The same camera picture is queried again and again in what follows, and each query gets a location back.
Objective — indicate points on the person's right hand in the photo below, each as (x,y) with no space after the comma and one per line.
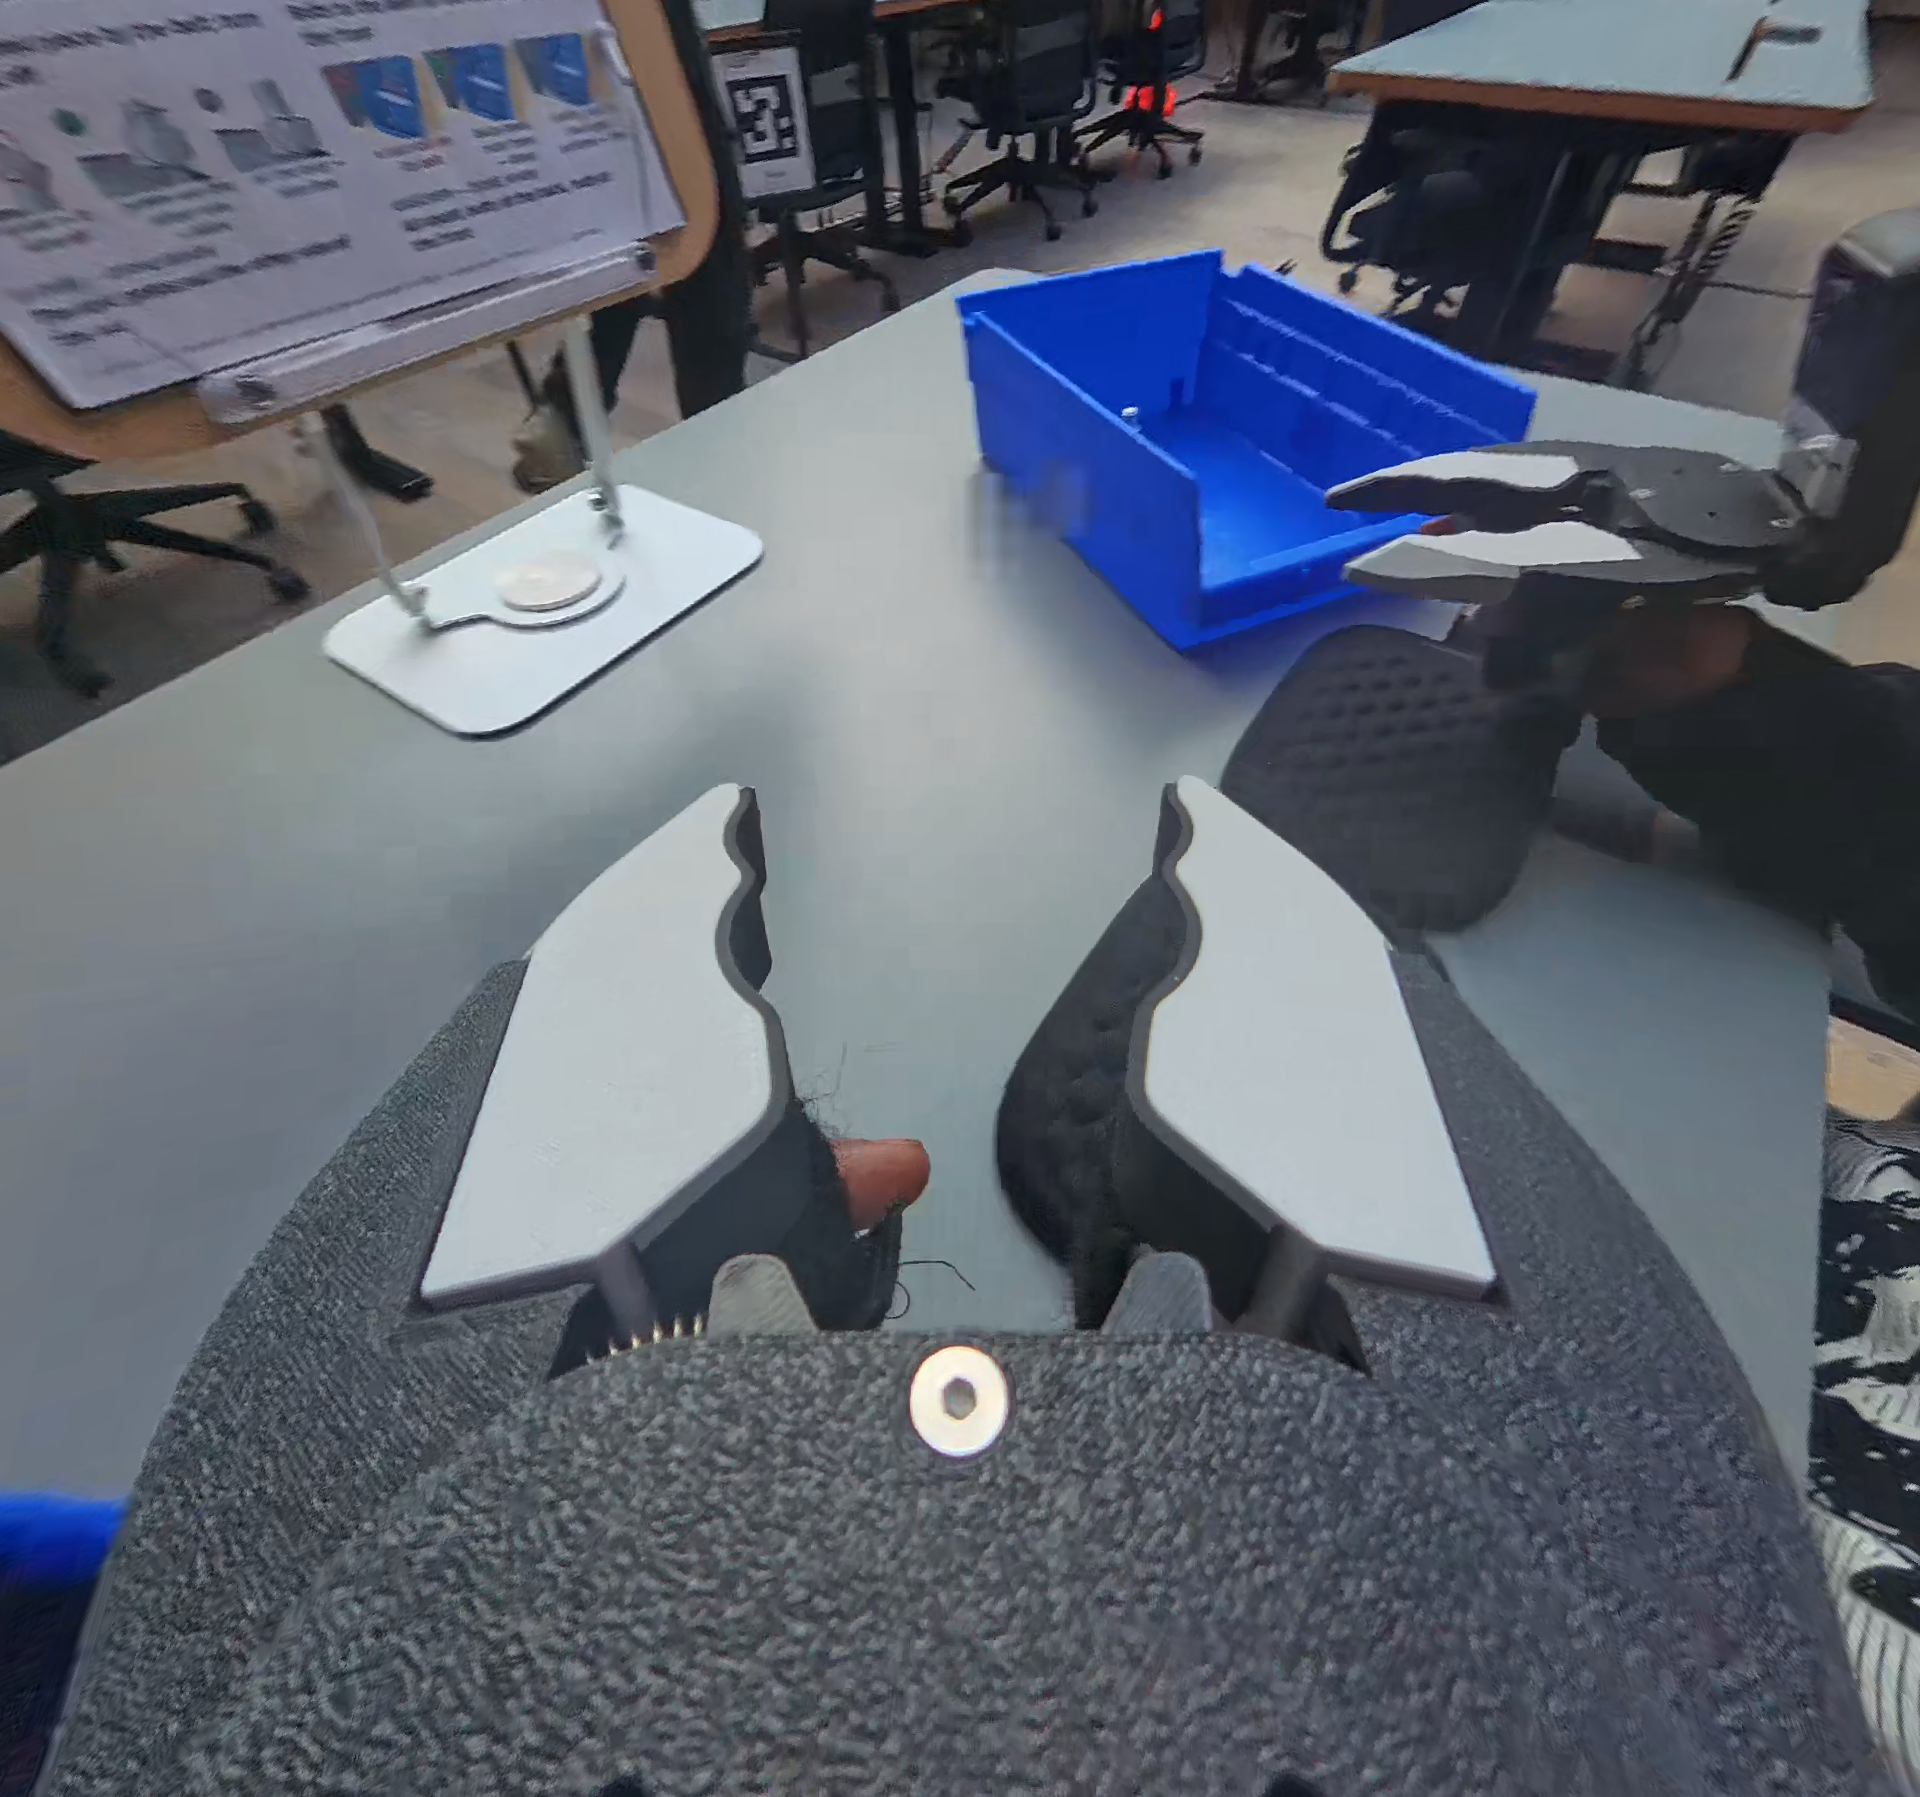
(1687,672)

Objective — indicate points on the printed marker sign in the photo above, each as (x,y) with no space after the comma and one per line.
(762,117)

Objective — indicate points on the person's right forearm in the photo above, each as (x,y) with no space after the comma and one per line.
(1830,806)

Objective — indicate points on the black honeycomb wrist pad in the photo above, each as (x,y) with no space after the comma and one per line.
(1065,1121)
(1381,778)

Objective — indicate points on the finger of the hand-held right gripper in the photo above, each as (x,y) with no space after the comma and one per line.
(1530,552)
(1500,473)

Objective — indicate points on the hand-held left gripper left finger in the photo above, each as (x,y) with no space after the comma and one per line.
(615,1061)

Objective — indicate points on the person's left hand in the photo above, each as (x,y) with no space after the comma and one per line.
(878,1170)

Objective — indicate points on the printed instruction sheet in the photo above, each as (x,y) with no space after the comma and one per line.
(300,177)

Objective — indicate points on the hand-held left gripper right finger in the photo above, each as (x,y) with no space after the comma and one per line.
(1306,1077)

